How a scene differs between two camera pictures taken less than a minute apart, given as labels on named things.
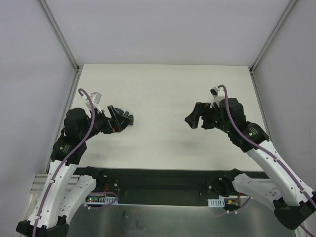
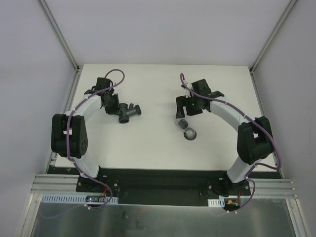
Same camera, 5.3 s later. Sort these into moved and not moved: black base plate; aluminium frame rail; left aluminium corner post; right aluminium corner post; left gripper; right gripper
Moved: left gripper; right gripper
Not moved: left aluminium corner post; right aluminium corner post; aluminium frame rail; black base plate
